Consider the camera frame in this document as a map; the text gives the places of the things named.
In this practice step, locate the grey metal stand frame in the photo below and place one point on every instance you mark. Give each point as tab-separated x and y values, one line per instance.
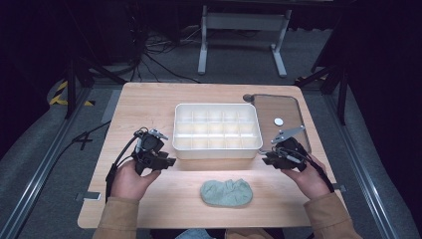
244	21

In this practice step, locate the white compartment box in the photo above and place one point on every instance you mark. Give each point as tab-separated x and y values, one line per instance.
217	131

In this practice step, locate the green folded cloth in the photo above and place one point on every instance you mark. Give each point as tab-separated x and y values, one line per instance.
226	193

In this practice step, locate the grey table edge clip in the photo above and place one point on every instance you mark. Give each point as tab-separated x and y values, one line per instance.
88	196
339	188

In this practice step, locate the black tripod stand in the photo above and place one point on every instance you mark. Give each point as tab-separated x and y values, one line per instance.
71	86
335	83

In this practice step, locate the dark round table grommet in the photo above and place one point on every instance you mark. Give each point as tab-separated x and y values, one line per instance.
248	98

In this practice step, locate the person's right hand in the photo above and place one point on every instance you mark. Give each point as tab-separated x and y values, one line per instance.
310	181

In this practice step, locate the person's left hand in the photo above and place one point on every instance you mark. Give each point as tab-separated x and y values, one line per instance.
131	184

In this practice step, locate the small white round disc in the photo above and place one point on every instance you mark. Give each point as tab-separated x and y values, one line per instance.
279	121

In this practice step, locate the metal floor rail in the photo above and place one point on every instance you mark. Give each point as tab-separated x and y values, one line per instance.
40	169
360	166

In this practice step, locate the person's legs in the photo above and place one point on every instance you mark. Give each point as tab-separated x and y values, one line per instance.
225	234

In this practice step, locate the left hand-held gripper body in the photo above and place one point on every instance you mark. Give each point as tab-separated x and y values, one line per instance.
151	146

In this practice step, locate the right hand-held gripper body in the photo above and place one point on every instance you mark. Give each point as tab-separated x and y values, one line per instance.
292	147

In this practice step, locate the transparent plastic lid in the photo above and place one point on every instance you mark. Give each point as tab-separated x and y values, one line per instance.
282	111

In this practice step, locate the yellow black floor tape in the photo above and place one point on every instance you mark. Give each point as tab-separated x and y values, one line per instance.
59	96

